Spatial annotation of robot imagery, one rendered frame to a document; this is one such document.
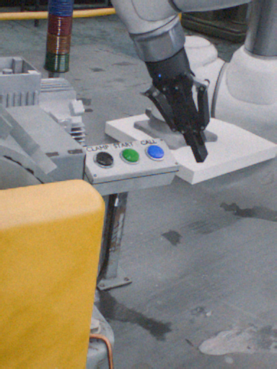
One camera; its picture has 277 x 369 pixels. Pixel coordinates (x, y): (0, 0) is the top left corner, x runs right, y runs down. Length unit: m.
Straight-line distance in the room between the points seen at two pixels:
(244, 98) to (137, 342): 0.77
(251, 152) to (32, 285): 1.43
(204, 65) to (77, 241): 1.33
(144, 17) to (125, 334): 0.52
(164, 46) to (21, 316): 0.78
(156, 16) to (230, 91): 0.61
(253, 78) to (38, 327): 1.28
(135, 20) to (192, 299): 0.51
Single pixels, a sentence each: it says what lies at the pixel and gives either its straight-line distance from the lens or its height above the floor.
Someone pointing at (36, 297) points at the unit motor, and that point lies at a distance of 0.31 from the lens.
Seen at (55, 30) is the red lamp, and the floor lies 1.13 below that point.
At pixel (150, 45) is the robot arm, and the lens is 1.04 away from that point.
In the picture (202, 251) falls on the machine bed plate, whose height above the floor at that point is 0.80.
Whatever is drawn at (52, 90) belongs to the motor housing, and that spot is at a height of 1.10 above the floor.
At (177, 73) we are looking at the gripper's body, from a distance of 1.07.
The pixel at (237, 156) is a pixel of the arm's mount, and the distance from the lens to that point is 1.66.
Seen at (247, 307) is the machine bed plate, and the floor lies 0.80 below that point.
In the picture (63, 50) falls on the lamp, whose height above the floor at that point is 1.09.
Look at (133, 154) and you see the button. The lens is 1.01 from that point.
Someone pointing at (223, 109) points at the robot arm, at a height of 0.96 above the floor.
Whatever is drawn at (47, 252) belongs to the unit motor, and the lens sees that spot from 0.30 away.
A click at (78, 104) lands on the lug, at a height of 1.09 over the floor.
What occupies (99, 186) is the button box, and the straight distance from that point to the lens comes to 0.98.
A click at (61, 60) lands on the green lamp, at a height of 1.06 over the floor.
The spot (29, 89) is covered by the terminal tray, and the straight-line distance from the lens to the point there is 1.12.
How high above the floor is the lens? 1.50
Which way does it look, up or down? 28 degrees down
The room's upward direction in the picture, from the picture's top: 9 degrees clockwise
